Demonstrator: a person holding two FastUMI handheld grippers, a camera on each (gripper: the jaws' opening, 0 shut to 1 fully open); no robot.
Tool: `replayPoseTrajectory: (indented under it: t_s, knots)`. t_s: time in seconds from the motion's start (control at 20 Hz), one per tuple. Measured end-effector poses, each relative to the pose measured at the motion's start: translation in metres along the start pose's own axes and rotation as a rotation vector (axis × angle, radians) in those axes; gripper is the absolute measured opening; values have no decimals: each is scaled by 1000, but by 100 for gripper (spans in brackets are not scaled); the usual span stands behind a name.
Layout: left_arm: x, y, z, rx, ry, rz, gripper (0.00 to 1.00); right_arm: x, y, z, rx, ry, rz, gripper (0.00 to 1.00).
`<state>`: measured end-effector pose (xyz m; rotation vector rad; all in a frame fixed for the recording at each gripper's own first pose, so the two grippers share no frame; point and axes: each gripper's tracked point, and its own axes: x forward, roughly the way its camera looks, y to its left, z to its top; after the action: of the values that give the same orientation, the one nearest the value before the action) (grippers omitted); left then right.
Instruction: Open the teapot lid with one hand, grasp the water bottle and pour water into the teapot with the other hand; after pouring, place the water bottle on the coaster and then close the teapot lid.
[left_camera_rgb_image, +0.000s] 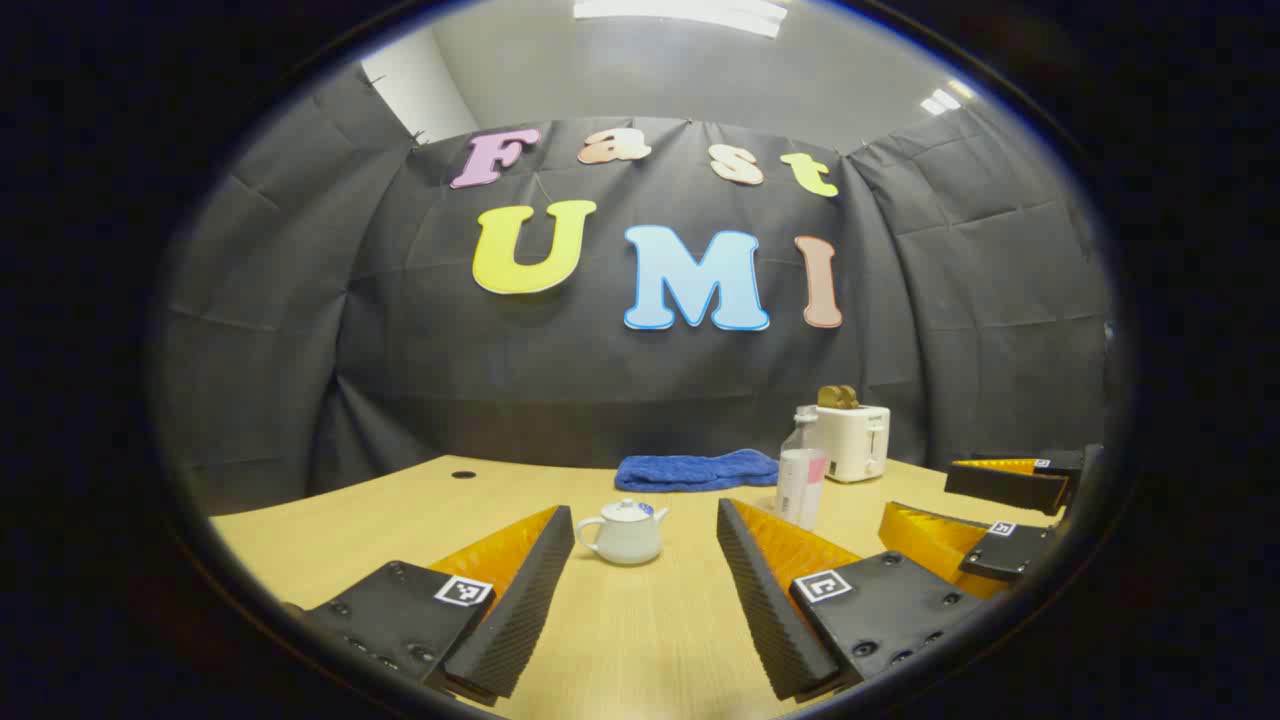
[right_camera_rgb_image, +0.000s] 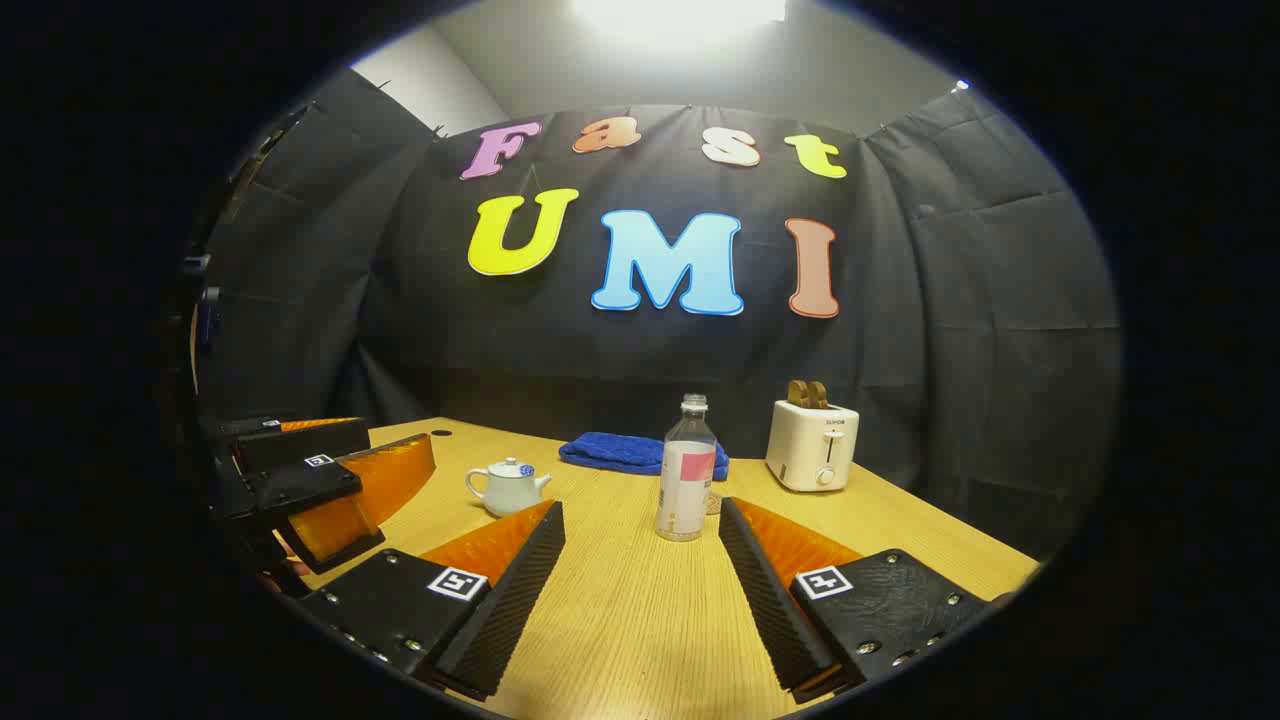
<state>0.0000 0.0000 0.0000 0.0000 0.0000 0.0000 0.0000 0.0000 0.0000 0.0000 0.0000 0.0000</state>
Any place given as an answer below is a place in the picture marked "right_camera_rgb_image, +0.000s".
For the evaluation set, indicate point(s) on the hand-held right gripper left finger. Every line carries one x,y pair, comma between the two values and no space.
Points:
508,605

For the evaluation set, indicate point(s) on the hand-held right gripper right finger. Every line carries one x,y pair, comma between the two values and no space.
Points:
770,600

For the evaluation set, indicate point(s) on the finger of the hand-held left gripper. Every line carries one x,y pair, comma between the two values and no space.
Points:
300,445
300,485

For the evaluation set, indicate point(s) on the clear plastic water bottle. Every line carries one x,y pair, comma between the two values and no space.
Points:
685,500

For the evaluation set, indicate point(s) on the white teacup lid blue print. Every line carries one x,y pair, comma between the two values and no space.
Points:
510,468

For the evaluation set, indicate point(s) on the white toaster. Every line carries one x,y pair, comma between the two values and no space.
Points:
805,450

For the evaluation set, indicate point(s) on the blue towel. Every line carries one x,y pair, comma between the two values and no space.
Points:
620,452

